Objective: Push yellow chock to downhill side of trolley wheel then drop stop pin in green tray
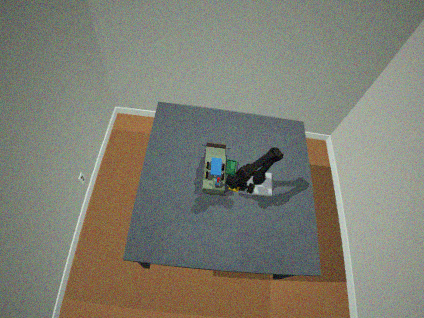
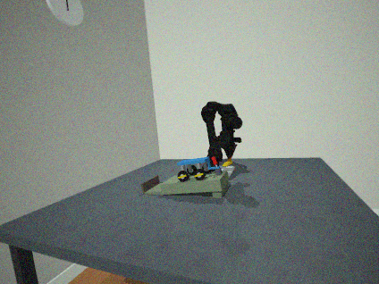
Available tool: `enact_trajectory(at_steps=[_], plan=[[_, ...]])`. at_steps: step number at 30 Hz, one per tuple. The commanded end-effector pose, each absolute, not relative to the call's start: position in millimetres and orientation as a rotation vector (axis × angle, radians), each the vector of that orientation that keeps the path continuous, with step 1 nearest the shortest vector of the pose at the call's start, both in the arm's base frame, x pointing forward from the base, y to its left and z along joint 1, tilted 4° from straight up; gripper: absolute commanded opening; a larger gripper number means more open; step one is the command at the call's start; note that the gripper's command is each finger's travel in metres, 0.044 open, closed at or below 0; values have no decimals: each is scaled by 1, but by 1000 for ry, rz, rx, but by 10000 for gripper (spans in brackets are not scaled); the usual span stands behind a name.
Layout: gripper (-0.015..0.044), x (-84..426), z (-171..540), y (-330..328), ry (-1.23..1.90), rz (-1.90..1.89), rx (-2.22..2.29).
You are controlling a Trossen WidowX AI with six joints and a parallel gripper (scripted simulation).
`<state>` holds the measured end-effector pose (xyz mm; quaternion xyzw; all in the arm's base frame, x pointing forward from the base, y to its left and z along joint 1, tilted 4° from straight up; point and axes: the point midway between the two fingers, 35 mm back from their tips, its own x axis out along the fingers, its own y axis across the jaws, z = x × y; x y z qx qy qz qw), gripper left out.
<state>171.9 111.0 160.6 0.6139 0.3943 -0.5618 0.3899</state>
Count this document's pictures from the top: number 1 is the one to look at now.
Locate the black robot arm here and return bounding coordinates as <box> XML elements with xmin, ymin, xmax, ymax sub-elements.
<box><xmin>227</xmin><ymin>147</ymin><xmax>284</xmax><ymax>190</ymax></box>

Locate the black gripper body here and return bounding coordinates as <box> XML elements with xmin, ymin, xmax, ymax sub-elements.
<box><xmin>225</xmin><ymin>175</ymin><xmax>255</xmax><ymax>194</ymax></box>

